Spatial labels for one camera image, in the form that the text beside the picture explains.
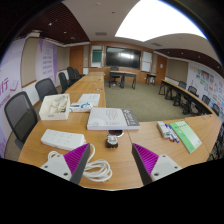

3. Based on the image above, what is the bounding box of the white power strip cable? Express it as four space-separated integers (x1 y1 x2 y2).
47 143 113 183

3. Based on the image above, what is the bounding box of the large bright ceiling light panel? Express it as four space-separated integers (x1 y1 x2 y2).
114 0 208 43

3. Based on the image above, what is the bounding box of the blue whiteboard marker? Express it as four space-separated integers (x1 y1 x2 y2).
164 123 181 144

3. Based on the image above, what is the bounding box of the green and white wall board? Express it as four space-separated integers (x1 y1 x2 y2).
90 45 104 69

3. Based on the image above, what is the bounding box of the white printed paper sheet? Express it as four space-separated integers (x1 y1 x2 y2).
77 93 101 108

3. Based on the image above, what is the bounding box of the white whiteboard eraser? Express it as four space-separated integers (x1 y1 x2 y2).
156 120 172 139

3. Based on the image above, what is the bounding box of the small white and blue carton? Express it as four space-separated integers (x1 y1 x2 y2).
68 102 94 113

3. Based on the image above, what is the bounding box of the long wooden side table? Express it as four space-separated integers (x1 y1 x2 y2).
158 79 214 116

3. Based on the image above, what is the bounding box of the white open box with bottles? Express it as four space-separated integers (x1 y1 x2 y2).
38 93 71 121

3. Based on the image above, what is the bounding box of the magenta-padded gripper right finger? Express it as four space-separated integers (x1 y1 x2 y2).
131 143 183 186

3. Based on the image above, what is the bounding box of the group of black office chairs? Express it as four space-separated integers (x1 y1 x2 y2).
178 80 224 158

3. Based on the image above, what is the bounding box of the black charger with orange ports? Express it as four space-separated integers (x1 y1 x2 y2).
105 133 120 149

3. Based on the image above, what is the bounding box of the round metal table cable grommet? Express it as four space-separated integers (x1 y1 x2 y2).
107 129 125 138

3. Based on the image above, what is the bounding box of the wooden desk with black legs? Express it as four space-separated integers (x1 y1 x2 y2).
109 70 138 90

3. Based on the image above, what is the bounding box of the large black wall display screen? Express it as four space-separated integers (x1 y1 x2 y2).
105 46 142 70

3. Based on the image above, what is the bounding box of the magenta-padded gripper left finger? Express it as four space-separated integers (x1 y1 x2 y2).
39 143 92 185

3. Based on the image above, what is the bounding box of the small wooden side desk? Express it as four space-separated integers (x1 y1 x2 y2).
145 73 157 86

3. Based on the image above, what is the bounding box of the white power strip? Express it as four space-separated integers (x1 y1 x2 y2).
40 128 87 152

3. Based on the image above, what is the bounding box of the black mesh office chair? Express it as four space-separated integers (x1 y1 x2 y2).
3 91 39 151
58 71 70 94
66 66 79 86
34 77 59 103

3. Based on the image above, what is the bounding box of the white book with grey band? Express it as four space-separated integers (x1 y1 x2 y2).
86 106 141 131

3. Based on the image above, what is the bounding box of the green booklet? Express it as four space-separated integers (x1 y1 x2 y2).
169 120 203 155

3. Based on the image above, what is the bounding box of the group of colourful wall posters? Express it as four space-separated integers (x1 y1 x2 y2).
194 68 224 118

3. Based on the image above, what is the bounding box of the black chair behind wooden desk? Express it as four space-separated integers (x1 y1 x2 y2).
109 65 121 86

